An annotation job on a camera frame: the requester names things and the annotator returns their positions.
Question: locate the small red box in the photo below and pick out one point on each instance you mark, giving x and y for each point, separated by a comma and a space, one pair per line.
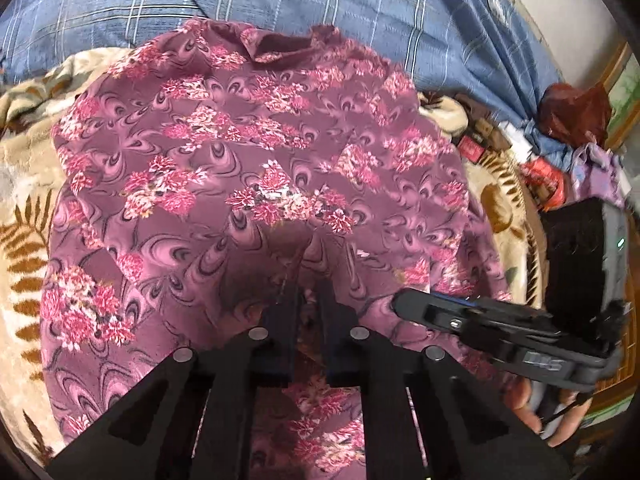
470, 148

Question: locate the light purple cloth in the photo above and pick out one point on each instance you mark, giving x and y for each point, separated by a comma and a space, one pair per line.
597, 170

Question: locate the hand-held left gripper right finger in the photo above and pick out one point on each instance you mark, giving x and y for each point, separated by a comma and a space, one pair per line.
336, 340

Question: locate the wooden frame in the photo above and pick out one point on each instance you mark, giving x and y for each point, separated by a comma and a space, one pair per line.
620, 95

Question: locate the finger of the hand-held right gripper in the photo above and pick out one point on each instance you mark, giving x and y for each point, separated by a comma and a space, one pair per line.
440, 316
457, 299

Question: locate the red snack packet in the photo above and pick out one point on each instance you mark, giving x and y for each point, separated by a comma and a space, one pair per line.
545, 180

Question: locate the beige leaf print blanket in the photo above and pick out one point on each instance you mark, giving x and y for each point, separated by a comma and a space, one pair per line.
27, 240

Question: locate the dark red plastic bag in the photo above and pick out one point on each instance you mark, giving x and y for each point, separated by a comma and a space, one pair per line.
575, 112

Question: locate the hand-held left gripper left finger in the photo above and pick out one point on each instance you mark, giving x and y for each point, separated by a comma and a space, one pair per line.
283, 332

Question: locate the person's right hand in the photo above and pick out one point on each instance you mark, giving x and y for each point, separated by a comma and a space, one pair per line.
565, 422

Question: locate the purple floral shirt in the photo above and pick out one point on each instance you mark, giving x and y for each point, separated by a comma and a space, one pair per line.
240, 170

